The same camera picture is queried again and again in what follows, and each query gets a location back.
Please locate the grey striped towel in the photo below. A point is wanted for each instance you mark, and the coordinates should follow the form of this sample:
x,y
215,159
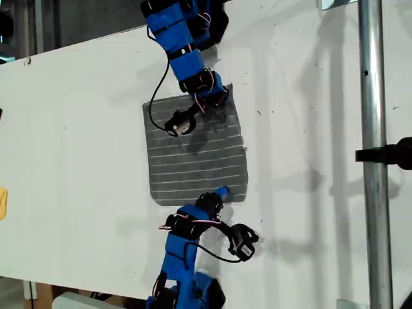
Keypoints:
x,y
193,161

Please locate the white box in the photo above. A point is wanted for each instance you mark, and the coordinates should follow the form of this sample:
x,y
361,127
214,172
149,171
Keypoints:
x,y
83,302

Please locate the black clamp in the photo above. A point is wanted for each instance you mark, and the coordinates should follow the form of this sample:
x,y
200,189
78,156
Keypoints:
x,y
386,154

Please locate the wooden table leg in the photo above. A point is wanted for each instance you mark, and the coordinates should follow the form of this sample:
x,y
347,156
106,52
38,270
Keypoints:
x,y
43,296

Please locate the yellow object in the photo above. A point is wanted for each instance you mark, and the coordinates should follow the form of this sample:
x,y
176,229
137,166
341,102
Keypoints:
x,y
3,204

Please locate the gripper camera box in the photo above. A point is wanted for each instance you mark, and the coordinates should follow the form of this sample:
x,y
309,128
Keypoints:
x,y
243,239
180,124

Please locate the steel post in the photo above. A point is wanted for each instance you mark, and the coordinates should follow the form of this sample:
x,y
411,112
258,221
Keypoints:
x,y
373,154

